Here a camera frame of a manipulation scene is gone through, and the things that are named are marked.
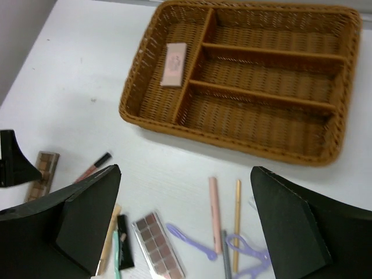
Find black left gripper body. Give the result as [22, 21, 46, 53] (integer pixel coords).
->
[1, 130, 42, 188]

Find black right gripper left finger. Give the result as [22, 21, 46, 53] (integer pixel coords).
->
[1, 164, 121, 278]

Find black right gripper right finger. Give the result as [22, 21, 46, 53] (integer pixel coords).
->
[251, 166, 371, 278]

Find brown eyeshadow palette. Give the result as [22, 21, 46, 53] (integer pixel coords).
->
[24, 151, 60, 203]

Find beige concealer tube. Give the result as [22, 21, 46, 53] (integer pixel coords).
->
[95, 203, 121, 276]

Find black makeup tube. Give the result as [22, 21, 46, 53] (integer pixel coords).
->
[117, 214, 135, 270]

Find red lip gloss tube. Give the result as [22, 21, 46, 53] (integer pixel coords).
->
[74, 152, 112, 183]

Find clear mauve eyeshadow palette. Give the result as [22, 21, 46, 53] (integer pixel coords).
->
[132, 211, 185, 279]

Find pink makeup pen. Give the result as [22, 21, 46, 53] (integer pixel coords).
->
[209, 177, 222, 254]

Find pink rectangular compact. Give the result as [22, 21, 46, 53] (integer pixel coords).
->
[160, 42, 187, 87]

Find gold makeup pencil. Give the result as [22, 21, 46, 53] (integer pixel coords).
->
[232, 180, 242, 273]

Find grey makeup pencil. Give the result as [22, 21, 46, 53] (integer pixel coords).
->
[221, 230, 232, 279]

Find mint green eyebrow razor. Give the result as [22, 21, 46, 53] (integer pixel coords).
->
[113, 230, 121, 279]

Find purple small scissors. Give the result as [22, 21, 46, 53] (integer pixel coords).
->
[225, 234, 271, 279]

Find purple eyebrow razor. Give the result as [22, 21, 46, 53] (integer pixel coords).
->
[166, 223, 218, 261]

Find brown wicker divided tray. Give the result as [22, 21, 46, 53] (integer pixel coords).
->
[119, 1, 362, 166]

